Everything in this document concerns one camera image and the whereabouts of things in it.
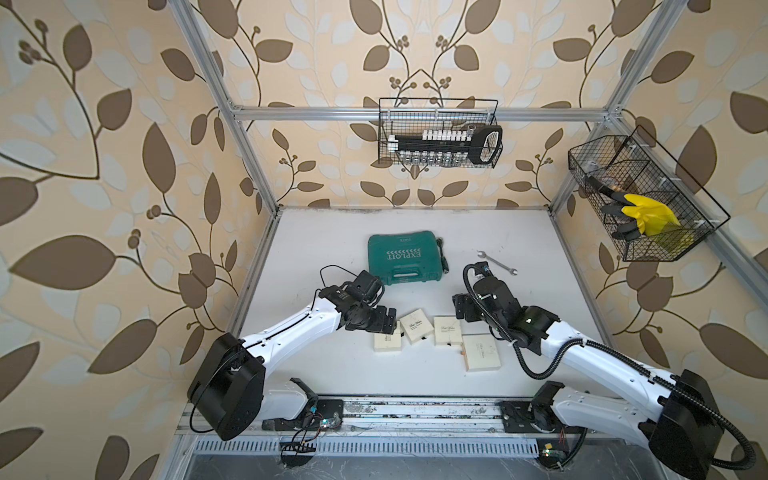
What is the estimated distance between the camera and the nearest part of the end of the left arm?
0.61m

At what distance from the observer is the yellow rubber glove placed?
668mm

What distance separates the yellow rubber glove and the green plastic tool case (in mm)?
535

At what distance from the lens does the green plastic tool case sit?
99cm

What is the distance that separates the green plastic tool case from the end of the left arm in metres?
0.23

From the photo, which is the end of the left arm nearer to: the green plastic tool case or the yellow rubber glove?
the green plastic tool case

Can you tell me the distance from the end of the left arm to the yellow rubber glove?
1.96 feet
